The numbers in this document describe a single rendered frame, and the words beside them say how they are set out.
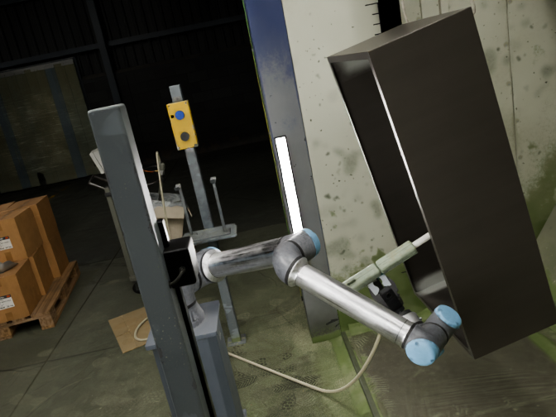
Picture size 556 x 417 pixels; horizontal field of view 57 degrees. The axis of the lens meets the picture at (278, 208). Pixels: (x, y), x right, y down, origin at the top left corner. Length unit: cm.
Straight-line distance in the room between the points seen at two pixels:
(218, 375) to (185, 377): 137
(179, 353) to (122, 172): 33
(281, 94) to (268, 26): 34
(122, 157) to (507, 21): 255
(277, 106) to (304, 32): 40
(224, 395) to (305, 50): 173
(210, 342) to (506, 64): 210
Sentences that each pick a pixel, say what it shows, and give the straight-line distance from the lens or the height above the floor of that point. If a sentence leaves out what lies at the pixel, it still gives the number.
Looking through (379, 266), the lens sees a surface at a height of 88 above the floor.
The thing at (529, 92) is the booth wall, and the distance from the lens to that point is 316.
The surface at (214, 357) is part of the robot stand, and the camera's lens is 229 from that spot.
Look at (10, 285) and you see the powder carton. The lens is 445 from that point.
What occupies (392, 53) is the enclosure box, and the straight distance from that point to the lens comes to 169.
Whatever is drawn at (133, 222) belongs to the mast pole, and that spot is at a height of 146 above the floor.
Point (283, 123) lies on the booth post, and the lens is 275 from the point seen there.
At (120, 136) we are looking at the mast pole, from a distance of 82.
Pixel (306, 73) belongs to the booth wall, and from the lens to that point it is 275.
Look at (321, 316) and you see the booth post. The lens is 311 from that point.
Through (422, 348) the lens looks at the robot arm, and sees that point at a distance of 164.
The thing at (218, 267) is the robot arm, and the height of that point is 87.
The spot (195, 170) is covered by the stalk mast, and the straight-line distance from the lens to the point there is 300.
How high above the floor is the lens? 166
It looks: 16 degrees down
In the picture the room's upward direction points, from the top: 11 degrees counter-clockwise
